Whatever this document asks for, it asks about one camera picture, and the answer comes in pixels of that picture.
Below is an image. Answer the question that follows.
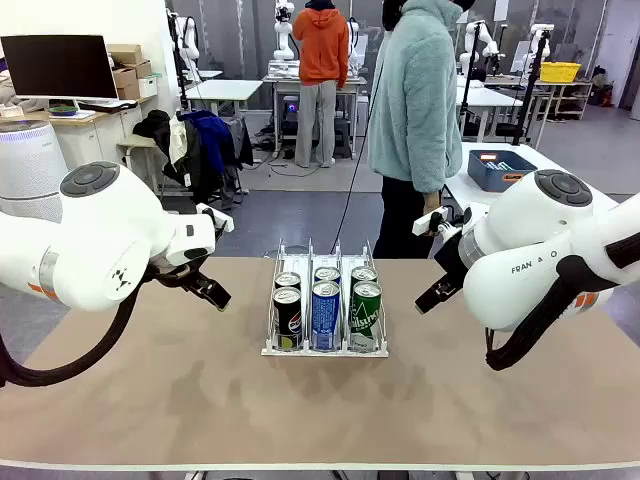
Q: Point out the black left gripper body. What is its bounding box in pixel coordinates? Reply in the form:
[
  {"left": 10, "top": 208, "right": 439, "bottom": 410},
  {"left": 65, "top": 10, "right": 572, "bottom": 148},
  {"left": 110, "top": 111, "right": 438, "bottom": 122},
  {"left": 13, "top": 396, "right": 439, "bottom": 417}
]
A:
[{"left": 147, "top": 258, "right": 207, "bottom": 291}]

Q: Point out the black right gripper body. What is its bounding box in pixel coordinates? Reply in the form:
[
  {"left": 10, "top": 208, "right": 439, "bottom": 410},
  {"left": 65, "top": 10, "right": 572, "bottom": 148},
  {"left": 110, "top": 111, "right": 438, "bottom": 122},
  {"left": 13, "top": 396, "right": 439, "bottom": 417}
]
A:
[{"left": 433, "top": 234, "right": 471, "bottom": 289}]

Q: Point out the blue plastic bin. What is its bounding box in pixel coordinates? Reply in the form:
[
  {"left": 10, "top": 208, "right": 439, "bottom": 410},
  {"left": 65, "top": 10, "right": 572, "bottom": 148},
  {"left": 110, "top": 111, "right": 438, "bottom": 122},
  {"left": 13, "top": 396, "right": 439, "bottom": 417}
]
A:
[{"left": 467, "top": 149, "right": 539, "bottom": 193}]

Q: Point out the person's right forearm teal sleeve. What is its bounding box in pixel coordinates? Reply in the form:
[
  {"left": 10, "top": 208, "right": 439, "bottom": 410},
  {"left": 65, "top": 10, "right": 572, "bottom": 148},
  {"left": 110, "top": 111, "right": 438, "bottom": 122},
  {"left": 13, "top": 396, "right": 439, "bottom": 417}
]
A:
[{"left": 407, "top": 114, "right": 464, "bottom": 195}]

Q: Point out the clear white can dispenser rack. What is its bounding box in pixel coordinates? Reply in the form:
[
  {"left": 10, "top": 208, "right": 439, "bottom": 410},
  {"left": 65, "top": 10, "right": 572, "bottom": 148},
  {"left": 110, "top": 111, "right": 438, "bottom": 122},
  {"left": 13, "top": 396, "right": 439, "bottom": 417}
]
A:
[{"left": 260, "top": 237, "right": 390, "bottom": 359}]

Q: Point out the cream garment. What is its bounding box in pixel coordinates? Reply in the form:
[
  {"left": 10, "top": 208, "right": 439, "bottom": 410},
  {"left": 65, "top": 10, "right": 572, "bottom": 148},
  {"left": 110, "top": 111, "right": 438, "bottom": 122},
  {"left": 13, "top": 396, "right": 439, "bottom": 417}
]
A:
[{"left": 167, "top": 115, "right": 190, "bottom": 166}]

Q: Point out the beige adjustable side table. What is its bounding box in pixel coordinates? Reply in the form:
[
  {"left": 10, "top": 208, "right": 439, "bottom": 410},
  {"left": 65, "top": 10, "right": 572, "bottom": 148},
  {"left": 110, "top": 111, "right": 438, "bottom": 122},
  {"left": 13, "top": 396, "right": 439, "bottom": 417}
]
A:
[{"left": 117, "top": 134, "right": 169, "bottom": 197}]

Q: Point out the large white side table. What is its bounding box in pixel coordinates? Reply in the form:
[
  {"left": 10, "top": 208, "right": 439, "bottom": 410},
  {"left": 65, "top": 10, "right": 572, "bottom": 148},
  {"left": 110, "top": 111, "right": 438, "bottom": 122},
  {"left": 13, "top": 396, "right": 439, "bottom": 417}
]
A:
[{"left": 439, "top": 141, "right": 621, "bottom": 236}]

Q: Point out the blue jacket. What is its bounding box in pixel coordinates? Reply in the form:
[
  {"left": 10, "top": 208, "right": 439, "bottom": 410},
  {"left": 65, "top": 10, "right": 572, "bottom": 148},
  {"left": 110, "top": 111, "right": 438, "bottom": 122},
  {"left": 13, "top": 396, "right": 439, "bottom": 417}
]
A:
[{"left": 177, "top": 109, "right": 236, "bottom": 176}]

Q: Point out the black jacket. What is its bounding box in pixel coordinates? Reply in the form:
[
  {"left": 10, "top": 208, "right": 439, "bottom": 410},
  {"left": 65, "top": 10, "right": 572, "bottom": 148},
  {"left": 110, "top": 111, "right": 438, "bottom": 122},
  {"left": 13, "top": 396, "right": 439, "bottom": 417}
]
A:
[{"left": 132, "top": 108, "right": 174, "bottom": 151}]

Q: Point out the white office cabinet desk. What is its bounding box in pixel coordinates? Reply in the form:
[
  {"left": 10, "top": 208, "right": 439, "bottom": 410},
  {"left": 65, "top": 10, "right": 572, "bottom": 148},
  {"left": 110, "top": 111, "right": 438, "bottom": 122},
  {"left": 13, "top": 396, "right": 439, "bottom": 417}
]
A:
[{"left": 0, "top": 97, "right": 154, "bottom": 171}]

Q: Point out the person in teal fleece jacket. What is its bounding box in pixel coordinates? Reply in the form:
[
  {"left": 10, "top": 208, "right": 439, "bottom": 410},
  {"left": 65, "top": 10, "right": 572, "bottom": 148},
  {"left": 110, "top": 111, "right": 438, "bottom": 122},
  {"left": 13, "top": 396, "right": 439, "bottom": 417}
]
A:
[{"left": 367, "top": 0, "right": 464, "bottom": 260}]

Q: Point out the white background table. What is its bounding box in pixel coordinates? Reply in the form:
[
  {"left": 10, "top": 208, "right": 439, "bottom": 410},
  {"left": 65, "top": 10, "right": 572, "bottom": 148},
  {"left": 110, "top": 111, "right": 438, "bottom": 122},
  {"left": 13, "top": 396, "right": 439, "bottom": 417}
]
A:
[{"left": 452, "top": 84, "right": 526, "bottom": 144}]

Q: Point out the thick black tripod pole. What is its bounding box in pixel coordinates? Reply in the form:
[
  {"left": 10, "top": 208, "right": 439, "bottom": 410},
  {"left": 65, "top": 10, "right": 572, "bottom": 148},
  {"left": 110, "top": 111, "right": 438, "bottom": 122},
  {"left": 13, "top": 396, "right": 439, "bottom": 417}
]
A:
[{"left": 512, "top": 29, "right": 551, "bottom": 147}]

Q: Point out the white air purifier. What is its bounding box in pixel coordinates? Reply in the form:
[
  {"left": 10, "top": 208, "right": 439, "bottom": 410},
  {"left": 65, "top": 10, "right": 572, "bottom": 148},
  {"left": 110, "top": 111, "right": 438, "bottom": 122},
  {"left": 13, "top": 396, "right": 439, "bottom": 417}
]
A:
[{"left": 0, "top": 119, "right": 69, "bottom": 224}]

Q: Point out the thin black tripod pole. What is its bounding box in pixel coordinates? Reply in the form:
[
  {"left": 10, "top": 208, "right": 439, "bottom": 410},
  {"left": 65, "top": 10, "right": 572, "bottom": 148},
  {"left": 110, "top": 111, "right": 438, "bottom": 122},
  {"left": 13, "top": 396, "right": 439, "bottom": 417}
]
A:
[{"left": 459, "top": 19, "right": 484, "bottom": 139}]

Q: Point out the black keyboard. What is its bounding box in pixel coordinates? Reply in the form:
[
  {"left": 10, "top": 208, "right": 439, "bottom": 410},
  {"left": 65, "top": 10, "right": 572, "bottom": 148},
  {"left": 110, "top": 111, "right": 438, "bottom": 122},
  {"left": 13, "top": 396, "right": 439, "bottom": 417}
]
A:
[{"left": 79, "top": 98, "right": 139, "bottom": 112}]

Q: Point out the white background desk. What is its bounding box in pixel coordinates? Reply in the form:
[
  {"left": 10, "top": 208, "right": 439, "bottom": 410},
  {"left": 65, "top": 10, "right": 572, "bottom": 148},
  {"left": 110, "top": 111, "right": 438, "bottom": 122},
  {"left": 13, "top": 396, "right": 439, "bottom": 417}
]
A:
[{"left": 184, "top": 78, "right": 264, "bottom": 116}]

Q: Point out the wooden low shelf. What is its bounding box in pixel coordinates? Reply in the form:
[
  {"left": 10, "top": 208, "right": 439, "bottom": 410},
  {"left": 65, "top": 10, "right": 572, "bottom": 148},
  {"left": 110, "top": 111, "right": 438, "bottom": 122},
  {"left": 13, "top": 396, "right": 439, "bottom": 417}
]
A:
[{"left": 532, "top": 79, "right": 596, "bottom": 121}]

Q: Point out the small cardboard box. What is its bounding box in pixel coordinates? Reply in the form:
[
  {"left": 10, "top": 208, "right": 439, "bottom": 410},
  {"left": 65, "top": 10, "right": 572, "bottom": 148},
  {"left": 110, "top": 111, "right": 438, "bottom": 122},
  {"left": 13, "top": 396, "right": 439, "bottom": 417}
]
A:
[{"left": 112, "top": 67, "right": 139, "bottom": 100}]

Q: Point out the flat cardboard box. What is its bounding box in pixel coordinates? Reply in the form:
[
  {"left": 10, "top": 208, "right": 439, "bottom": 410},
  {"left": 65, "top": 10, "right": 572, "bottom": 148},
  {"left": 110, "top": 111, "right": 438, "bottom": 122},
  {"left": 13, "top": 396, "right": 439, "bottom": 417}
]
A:
[{"left": 119, "top": 60, "right": 153, "bottom": 81}]

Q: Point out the yellow plastic crate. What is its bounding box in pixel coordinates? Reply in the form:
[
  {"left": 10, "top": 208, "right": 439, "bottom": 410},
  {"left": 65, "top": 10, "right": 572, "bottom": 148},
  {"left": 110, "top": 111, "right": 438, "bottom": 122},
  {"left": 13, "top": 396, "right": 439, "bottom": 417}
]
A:
[{"left": 540, "top": 61, "right": 583, "bottom": 84}]

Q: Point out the grey background workbench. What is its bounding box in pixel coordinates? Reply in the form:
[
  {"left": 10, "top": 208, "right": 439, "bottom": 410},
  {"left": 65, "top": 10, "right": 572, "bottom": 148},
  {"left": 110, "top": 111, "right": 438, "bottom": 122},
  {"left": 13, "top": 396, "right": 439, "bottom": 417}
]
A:
[{"left": 262, "top": 74, "right": 369, "bottom": 151}]

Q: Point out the large cardboard box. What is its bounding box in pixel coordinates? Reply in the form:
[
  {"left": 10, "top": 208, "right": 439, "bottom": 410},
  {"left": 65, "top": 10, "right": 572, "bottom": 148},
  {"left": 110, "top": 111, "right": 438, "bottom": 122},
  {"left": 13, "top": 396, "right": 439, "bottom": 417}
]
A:
[{"left": 105, "top": 43, "right": 144, "bottom": 66}]

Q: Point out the black computer monitor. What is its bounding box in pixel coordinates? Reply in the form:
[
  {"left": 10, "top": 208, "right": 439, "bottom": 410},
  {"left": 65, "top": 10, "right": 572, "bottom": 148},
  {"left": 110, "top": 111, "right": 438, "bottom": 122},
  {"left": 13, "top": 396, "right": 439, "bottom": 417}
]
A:
[{"left": 0, "top": 34, "right": 120, "bottom": 101}]

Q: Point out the person in orange hoodie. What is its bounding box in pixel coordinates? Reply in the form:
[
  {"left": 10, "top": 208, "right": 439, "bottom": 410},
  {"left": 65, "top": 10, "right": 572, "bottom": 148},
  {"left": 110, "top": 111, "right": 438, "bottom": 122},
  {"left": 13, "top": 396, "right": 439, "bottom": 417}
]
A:
[{"left": 292, "top": 0, "right": 350, "bottom": 169}]

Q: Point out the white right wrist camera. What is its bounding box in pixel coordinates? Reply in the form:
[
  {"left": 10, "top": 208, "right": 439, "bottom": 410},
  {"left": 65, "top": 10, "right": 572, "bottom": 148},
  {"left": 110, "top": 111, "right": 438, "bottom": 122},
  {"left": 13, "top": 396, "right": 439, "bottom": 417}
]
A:
[{"left": 412, "top": 205, "right": 444, "bottom": 236}]

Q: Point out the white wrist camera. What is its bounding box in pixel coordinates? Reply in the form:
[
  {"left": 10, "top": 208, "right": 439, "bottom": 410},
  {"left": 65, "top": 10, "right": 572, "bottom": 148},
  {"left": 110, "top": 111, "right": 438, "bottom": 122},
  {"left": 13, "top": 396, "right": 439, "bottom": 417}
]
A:
[
  {"left": 195, "top": 202, "right": 235, "bottom": 232},
  {"left": 412, "top": 205, "right": 444, "bottom": 236}
]

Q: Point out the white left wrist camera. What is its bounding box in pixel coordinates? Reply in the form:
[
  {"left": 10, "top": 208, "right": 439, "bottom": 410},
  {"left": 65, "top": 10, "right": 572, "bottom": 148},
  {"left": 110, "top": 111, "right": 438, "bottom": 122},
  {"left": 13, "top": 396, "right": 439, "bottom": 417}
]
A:
[{"left": 195, "top": 202, "right": 235, "bottom": 232}]

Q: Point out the black sleeved right arm cable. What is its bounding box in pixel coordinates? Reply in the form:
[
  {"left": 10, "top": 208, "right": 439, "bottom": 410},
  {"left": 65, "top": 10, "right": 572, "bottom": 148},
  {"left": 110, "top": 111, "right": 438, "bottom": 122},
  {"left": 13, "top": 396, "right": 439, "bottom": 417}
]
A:
[{"left": 484, "top": 232, "right": 640, "bottom": 372}]

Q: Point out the thin black hanging cable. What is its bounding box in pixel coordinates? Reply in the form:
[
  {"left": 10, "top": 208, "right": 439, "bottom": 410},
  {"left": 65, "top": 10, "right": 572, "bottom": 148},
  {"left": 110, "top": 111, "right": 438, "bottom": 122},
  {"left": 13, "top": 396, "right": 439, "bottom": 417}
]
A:
[{"left": 329, "top": 29, "right": 391, "bottom": 254}]

